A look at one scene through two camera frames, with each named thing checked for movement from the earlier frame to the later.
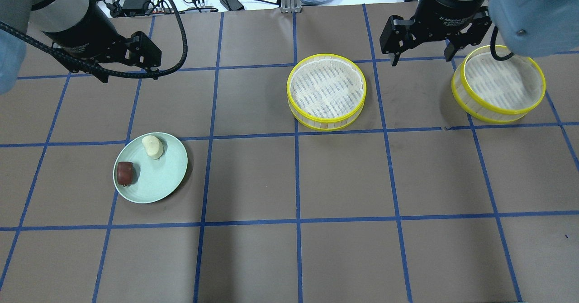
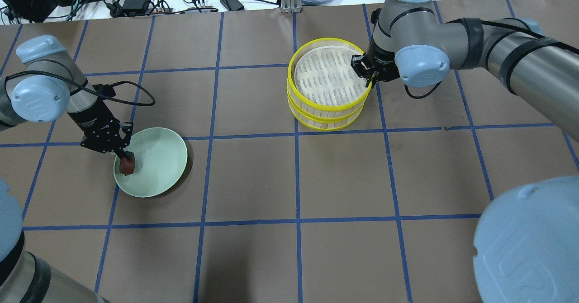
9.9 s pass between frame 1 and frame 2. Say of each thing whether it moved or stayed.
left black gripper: moved
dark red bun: moved
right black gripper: moved
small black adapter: stayed
